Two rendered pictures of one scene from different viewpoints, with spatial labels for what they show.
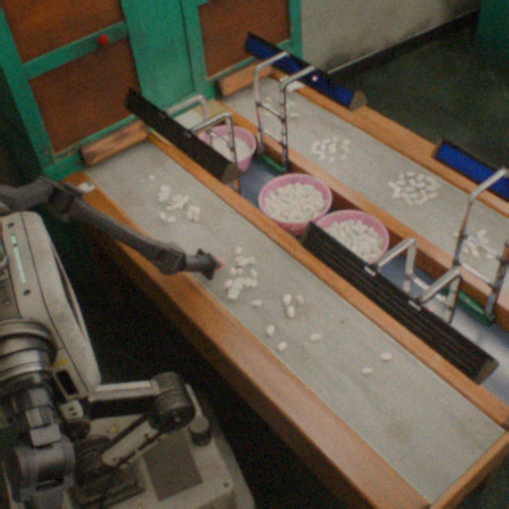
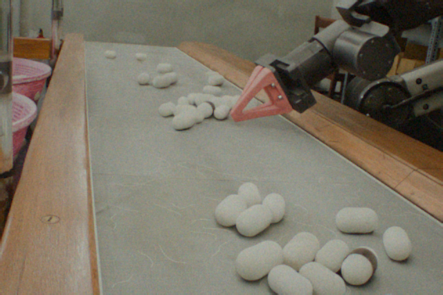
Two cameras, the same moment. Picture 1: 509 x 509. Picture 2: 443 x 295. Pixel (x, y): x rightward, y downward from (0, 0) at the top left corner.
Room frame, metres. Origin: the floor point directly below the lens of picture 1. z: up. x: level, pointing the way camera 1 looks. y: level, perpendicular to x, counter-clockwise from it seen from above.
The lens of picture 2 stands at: (2.09, 0.28, 0.90)
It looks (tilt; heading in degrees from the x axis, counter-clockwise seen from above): 17 degrees down; 197
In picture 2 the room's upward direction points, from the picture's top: 7 degrees clockwise
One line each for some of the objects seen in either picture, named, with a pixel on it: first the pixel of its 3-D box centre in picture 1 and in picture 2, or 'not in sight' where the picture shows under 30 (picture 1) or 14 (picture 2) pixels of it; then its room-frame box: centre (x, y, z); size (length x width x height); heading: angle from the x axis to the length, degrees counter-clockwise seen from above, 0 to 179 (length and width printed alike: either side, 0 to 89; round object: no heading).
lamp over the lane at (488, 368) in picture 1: (392, 292); not in sight; (1.01, -0.34, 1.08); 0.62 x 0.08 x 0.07; 35
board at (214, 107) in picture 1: (192, 122); not in sight; (2.29, 0.20, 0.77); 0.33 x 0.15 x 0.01; 125
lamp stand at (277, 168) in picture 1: (286, 115); not in sight; (2.08, -0.19, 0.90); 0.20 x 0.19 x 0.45; 35
